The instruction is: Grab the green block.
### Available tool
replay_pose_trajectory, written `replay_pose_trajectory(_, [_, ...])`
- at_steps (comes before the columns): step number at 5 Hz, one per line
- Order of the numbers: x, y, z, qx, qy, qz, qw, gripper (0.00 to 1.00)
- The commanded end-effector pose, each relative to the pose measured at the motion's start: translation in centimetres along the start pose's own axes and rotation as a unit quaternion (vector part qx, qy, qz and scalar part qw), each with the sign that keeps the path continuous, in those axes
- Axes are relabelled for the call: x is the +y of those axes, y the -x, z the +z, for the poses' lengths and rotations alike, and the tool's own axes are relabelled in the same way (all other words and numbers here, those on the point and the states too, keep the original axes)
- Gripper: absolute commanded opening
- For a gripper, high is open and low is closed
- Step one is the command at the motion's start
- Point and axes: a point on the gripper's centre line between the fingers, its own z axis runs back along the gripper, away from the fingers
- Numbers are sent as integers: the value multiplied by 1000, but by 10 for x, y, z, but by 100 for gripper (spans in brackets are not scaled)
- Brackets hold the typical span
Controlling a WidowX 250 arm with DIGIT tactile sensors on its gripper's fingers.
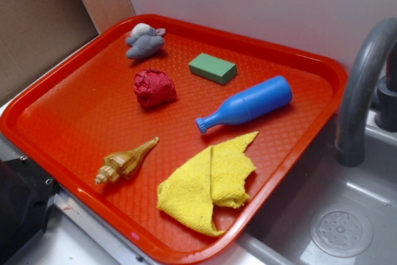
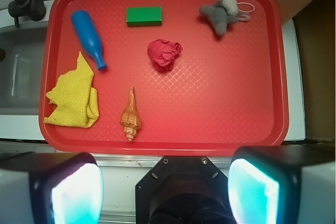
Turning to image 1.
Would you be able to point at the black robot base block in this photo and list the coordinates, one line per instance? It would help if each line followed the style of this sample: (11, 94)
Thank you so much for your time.
(27, 195)

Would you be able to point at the green rectangular block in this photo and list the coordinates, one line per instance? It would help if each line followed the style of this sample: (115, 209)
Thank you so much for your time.
(213, 68)

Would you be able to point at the red crumpled paper ball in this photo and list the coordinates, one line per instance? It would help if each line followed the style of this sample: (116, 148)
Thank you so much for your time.
(153, 87)

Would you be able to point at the yellow folded cloth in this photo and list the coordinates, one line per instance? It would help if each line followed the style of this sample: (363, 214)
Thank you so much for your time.
(214, 177)

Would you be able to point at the blue plastic bottle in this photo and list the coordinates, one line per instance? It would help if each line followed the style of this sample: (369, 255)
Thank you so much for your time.
(249, 104)

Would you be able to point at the brown spiral seashell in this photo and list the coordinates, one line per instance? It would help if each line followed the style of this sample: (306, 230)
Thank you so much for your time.
(123, 164)

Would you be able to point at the grey plush toy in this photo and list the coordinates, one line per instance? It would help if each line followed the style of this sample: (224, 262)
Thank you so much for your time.
(144, 41)

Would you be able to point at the red plastic tray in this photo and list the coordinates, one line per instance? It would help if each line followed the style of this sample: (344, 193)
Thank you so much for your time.
(86, 109)

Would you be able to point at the grey curved faucet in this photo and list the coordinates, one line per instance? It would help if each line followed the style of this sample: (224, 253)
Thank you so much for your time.
(361, 91)

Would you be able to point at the grey toy sink basin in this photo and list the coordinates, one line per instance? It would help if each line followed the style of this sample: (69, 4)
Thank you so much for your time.
(280, 232)

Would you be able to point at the round sink drain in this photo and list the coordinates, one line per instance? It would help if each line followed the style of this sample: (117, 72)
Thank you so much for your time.
(341, 231)

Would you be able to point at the brown cardboard panel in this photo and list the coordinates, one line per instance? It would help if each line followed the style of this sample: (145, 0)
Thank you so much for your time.
(38, 34)

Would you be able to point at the dark faucet handle post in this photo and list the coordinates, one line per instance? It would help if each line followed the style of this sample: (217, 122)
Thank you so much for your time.
(386, 91)

